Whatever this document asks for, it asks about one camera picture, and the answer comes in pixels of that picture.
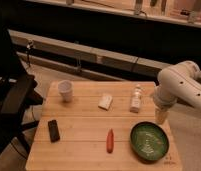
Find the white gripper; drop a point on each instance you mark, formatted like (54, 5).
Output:
(161, 115)

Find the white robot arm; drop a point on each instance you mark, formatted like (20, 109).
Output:
(176, 81)

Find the green ceramic bowl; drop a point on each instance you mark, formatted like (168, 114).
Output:
(149, 141)

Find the small white bottle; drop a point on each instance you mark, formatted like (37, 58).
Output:
(135, 103)

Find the orange carrot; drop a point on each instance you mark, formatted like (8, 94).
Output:
(110, 141)

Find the white rectangular block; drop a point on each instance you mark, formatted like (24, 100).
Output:
(105, 101)

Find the wooden table board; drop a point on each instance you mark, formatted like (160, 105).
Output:
(83, 129)

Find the black phone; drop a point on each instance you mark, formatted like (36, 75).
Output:
(53, 131)

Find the black chair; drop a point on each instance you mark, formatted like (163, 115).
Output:
(16, 94)

